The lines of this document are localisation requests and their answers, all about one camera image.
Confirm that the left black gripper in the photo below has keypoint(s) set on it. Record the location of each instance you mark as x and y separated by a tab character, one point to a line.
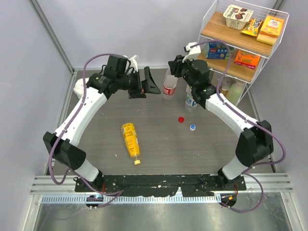
148	84

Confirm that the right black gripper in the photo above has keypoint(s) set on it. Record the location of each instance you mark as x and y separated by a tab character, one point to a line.
176	65

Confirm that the red cap clear bottle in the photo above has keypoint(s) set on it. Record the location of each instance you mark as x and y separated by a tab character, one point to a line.
169	85

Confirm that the clear bottle blue green label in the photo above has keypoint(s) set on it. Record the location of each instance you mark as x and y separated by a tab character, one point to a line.
190	104

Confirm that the white bottle cap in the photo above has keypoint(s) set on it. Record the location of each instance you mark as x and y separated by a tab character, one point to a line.
192	127

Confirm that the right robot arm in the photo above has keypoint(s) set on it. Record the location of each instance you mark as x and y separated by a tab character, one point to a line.
254	138

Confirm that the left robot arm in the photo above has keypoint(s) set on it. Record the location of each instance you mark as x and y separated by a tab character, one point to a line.
120	73

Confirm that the yellow label bottle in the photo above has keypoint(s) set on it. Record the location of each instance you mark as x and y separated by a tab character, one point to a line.
131	141

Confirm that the blue green box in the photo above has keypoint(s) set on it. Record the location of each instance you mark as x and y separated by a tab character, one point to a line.
217	51

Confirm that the crumpled white paper towel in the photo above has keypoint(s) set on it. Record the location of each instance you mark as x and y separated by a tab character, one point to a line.
78	88

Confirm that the orange snack box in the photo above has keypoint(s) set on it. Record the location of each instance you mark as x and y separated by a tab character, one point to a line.
247	59

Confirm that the white yogurt cup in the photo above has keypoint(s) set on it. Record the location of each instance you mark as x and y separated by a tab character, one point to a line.
237	17

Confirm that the yellow candy bag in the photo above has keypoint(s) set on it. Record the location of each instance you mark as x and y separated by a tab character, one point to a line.
253	26

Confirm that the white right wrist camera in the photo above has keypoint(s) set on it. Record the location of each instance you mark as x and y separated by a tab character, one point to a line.
193	51

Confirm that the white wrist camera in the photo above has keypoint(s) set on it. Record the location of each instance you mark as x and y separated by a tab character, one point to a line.
193	51
131	66

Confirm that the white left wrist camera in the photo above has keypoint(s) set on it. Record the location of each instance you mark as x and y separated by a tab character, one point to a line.
131	66

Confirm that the white wire shelf rack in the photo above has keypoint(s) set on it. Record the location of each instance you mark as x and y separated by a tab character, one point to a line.
214	27

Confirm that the white slotted cable duct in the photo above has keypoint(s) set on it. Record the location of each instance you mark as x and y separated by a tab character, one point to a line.
89	199

